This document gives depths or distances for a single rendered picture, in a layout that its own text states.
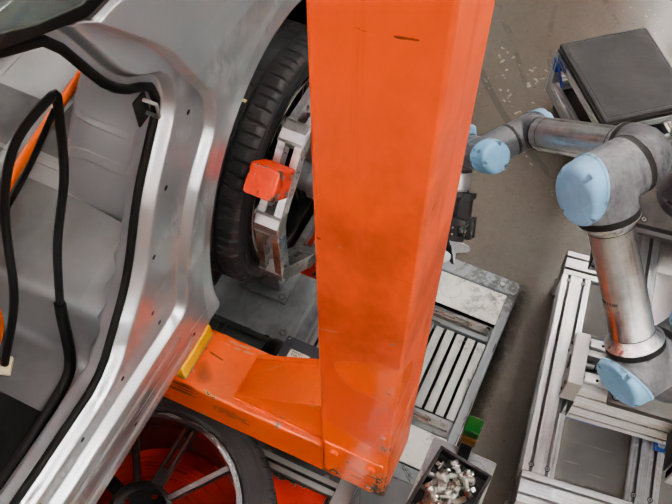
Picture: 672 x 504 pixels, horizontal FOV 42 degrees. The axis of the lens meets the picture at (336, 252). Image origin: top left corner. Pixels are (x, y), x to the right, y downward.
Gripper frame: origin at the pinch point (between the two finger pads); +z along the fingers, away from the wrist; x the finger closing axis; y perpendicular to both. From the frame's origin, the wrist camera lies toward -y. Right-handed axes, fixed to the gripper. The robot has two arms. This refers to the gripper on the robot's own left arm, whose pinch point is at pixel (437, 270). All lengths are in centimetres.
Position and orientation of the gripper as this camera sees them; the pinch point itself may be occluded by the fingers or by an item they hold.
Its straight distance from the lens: 209.5
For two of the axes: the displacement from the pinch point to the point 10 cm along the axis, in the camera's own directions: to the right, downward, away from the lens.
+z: -0.6, 9.7, 2.4
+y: 8.6, 1.8, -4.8
